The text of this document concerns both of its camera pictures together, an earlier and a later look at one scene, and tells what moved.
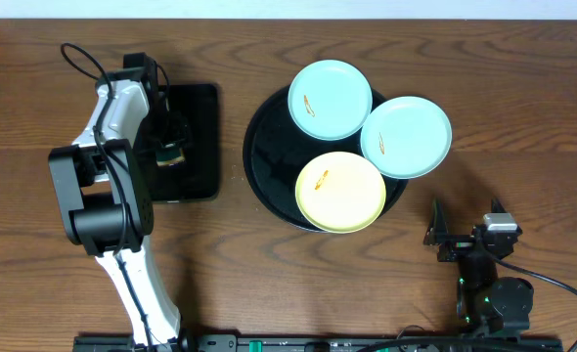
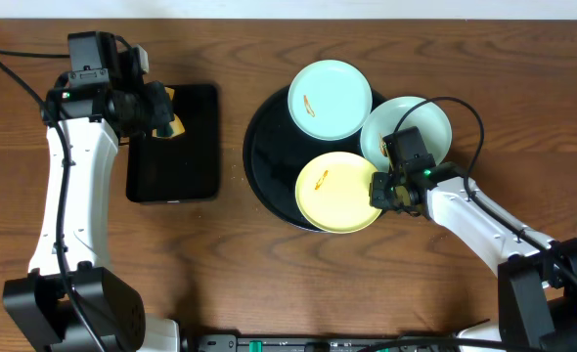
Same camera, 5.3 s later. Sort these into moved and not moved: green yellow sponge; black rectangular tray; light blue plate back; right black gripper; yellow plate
Moved: green yellow sponge; right black gripper
Not moved: light blue plate back; black rectangular tray; yellow plate
